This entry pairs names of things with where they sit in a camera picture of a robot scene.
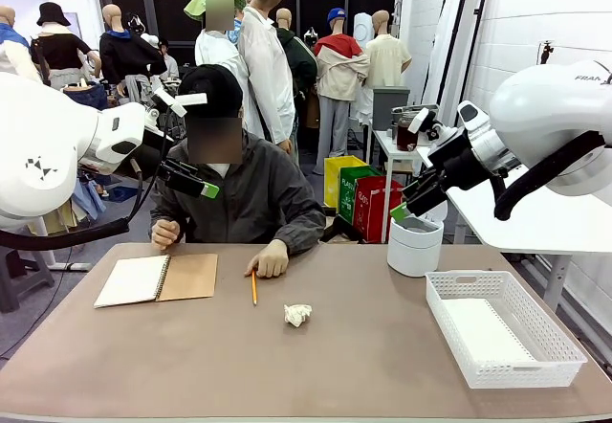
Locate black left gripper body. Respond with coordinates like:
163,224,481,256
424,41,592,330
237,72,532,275
119,129,180,181

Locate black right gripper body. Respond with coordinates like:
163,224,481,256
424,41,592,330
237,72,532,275
426,131,480,190

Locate spiral notebook kraft cover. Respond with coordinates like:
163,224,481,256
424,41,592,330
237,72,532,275
93,252,219,310

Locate white paper sheet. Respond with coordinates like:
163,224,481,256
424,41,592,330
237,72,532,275
441,298,537,366

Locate person's left forearm grey sleeve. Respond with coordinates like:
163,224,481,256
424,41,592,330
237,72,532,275
269,206,327,257

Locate person's right forearm grey sleeve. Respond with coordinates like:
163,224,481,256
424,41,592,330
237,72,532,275
149,196,193,227

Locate person's right hand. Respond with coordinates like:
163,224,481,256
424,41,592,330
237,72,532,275
150,218,183,252

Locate person's left hand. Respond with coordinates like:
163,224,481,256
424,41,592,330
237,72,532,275
245,238,291,279

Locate white round trash bin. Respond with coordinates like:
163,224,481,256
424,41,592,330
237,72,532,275
385,201,449,278

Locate glass jar brown liquid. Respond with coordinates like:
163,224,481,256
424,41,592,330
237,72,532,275
396,111,422,152

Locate red recycling bag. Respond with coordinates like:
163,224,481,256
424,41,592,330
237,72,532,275
353,175,405,244

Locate seated person grey jacket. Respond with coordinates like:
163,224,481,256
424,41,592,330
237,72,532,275
149,117,327,257

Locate green recycling bag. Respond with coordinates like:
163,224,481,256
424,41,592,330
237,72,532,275
338,165,383,227

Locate metal tray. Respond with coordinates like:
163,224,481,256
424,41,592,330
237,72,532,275
390,102,440,130

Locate blue cloth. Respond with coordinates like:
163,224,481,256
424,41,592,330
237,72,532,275
71,173,109,223

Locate grey box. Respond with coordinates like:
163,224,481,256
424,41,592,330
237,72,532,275
371,86,412,131

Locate yellow recycling bag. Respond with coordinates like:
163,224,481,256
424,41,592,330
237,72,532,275
323,154,368,209

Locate black floor stand base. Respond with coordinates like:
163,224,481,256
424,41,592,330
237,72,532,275
322,205,367,244

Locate black baseball cap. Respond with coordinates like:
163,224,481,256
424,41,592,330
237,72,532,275
177,63,245,120

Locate background seated person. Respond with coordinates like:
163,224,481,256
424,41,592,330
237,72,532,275
156,38,182,80

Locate mannequin black sweater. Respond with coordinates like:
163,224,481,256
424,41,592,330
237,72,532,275
98,3,168,108

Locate mannequin white shirt blurred face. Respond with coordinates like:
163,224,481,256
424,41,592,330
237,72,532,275
194,0,251,90

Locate mannequin cream shirt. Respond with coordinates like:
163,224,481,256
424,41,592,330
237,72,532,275
363,9,413,91

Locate mannequin black top jeans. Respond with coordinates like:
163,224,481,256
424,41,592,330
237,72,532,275
29,20,109,111

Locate mannequin red beige jacket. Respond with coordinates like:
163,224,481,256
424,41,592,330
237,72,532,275
312,18,371,176

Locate tall mannequin white shirt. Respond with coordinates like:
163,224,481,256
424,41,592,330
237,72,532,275
236,0,297,155

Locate black slanted stand pole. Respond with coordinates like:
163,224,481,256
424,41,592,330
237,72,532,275
30,37,52,84

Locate crumpled white paper ball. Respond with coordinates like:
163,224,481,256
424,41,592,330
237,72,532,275
282,302,314,329

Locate mannequin dark green jacket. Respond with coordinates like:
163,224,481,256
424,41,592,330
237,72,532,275
274,7,319,130

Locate white oval object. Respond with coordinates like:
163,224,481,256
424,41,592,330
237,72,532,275
353,11,375,52

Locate black bucket hat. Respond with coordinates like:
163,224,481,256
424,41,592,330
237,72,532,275
35,1,72,28

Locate grey step stool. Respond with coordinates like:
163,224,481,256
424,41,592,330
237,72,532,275
0,244,56,314

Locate mannequin blue white jacket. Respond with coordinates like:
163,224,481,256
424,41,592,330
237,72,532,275
0,5,43,84

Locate white perforated plastic basket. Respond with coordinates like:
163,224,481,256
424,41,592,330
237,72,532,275
425,269,589,390

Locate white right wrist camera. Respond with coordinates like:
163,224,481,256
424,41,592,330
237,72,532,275
406,106,456,143

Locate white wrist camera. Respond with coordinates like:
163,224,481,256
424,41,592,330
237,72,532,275
150,88,188,120
406,106,456,143

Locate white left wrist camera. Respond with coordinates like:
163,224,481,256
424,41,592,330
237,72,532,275
150,88,188,120

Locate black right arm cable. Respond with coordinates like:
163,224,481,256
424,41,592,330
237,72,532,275
492,130,612,222

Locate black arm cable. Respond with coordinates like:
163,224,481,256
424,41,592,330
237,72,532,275
0,106,176,253
492,130,612,222

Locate black wall pipe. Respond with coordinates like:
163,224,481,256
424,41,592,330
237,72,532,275
457,0,494,103
448,0,475,108

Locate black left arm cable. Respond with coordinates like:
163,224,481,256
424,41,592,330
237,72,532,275
0,106,176,253

